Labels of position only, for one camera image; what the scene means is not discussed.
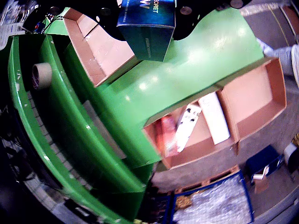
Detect blue wire mesh container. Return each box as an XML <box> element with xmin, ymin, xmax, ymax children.
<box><xmin>171</xmin><ymin>170</ymin><xmax>255</xmax><ymax>224</ymax></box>

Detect empty cardboard box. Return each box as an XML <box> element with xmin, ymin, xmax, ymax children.
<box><xmin>216</xmin><ymin>57</ymin><xmax>287</xmax><ymax>141</ymax></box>

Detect cardboard box with products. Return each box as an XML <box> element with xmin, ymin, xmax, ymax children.
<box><xmin>142</xmin><ymin>90</ymin><xmax>242</xmax><ymax>170</ymax></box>

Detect white printed paper sheets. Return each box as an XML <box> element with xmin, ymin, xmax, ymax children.
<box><xmin>0</xmin><ymin>0</ymin><xmax>27</xmax><ymax>48</ymax></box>

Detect green metal shelf unit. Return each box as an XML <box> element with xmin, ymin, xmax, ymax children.
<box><xmin>7</xmin><ymin>34</ymin><xmax>164</xmax><ymax>224</ymax></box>

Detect wooden pallet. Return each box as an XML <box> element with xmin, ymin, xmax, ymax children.
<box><xmin>174</xmin><ymin>164</ymin><xmax>242</xmax><ymax>195</ymax></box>

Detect beige tape roll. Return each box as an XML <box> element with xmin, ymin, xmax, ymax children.
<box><xmin>31</xmin><ymin>62</ymin><xmax>53</xmax><ymax>91</ymax></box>

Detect blue product box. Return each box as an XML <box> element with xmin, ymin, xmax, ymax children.
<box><xmin>116</xmin><ymin>0</ymin><xmax>176</xmax><ymax>63</ymax></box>

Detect red product box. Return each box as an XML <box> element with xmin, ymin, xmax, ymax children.
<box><xmin>155</xmin><ymin>116</ymin><xmax>178</xmax><ymax>158</ymax></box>

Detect person in light clothes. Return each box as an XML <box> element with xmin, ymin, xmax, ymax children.
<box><xmin>256</xmin><ymin>38</ymin><xmax>299</xmax><ymax>83</ymax></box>

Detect cow print product box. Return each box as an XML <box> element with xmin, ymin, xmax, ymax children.
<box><xmin>175</xmin><ymin>104</ymin><xmax>202</xmax><ymax>153</ymax></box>

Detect white product box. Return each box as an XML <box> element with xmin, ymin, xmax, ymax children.
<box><xmin>198</xmin><ymin>92</ymin><xmax>231</xmax><ymax>145</ymax></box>

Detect large cardboard tray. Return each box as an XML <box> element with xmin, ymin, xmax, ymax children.
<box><xmin>62</xmin><ymin>7</ymin><xmax>142</xmax><ymax>88</ymax></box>

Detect blue plastic crate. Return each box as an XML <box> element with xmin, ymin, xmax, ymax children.
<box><xmin>245</xmin><ymin>144</ymin><xmax>285</xmax><ymax>181</ymax></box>

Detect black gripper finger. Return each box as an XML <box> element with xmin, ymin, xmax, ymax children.
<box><xmin>50</xmin><ymin>0</ymin><xmax>129</xmax><ymax>44</ymax></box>
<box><xmin>172</xmin><ymin>0</ymin><xmax>246</xmax><ymax>41</ymax></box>

